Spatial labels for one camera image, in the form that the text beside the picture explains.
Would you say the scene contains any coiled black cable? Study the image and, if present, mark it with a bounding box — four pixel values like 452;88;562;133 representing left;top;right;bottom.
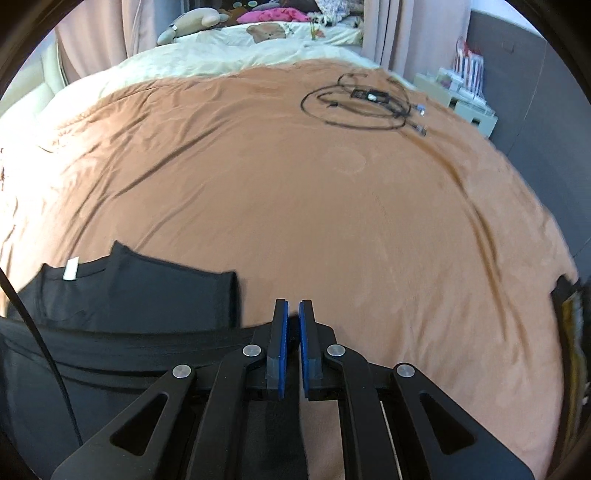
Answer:
300;71;428;138

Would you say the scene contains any black knit garment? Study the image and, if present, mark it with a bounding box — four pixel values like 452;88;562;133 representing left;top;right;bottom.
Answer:
0;318;308;480

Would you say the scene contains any white bedside cabinet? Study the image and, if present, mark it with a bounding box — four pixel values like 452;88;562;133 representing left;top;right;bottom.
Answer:
412;71;499;138

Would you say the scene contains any striped gift bag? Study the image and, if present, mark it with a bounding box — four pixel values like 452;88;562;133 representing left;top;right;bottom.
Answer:
455;37;486;100

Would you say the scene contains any dark yellow-edged object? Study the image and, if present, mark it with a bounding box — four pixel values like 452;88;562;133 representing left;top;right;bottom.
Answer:
551;273;588;418

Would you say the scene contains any cream bear-print quilt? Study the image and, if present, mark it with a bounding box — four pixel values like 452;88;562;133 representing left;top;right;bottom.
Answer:
99;21;384;100

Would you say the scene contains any pink curtain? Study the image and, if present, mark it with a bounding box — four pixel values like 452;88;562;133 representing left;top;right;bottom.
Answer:
55;0;168;88
362;0;472;80

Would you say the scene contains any thick black cable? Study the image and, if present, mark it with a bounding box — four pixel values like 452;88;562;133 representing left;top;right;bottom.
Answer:
0;267;85;446

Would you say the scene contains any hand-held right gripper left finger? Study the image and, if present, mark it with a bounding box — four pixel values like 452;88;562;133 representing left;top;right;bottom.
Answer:
50;298;290;480

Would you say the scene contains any small black device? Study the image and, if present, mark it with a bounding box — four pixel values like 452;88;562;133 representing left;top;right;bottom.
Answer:
350;87;392;104

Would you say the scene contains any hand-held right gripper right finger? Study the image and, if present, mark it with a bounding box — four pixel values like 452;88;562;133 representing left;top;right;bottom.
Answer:
298;299;536;480

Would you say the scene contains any beige plush toy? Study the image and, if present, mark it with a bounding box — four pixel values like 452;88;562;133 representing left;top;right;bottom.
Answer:
157;8;230;46

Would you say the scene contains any orange-brown blanket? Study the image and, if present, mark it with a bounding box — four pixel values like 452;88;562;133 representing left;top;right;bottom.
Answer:
0;58;583;480

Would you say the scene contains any floral cloth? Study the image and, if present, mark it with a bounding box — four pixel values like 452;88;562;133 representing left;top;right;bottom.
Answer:
314;0;366;20

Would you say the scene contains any grey padded headboard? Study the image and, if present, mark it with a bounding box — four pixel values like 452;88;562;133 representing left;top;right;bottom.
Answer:
467;8;591;261

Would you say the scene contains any black t-shirt with white label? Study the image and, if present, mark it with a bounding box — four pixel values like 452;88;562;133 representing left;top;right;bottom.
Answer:
7;240;245;334

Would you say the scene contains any pink cloth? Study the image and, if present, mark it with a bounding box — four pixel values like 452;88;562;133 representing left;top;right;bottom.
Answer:
236;7;311;24

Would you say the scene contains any cream sofa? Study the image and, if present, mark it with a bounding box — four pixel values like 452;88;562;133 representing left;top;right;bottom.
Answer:
0;44;68;118

